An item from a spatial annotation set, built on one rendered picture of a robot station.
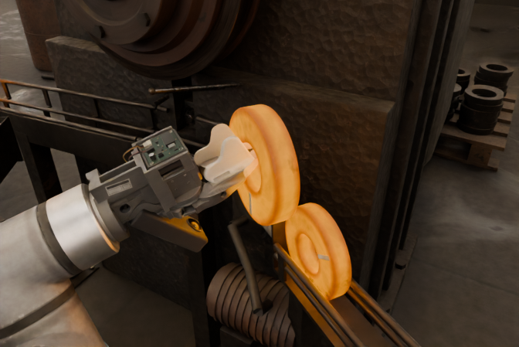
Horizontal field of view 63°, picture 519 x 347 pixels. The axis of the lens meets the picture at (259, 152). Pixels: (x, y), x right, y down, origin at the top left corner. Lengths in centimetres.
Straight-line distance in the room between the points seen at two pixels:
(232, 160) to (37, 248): 23
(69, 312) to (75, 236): 9
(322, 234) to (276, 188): 18
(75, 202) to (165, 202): 9
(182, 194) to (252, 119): 12
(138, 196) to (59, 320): 15
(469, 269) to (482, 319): 23
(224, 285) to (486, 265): 122
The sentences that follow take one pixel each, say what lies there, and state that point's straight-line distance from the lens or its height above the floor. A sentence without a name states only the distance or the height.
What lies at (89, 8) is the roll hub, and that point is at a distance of 89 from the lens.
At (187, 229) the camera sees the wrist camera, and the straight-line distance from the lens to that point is 56.
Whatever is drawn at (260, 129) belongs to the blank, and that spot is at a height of 97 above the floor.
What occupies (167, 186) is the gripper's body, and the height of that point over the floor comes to 93.
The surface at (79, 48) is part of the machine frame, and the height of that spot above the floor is 87.
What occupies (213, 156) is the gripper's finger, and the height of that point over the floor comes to 92.
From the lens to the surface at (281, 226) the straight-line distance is 77.
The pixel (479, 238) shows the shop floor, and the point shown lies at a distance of 202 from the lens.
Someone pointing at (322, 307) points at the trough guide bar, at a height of 67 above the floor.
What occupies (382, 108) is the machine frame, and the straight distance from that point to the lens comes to 83.
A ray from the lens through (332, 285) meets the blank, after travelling 68.
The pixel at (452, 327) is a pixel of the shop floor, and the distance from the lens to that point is 164.
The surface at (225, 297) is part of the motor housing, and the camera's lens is 91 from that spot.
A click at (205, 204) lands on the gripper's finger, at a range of 50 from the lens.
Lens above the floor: 120
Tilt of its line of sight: 31 degrees down
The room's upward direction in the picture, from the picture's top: straight up
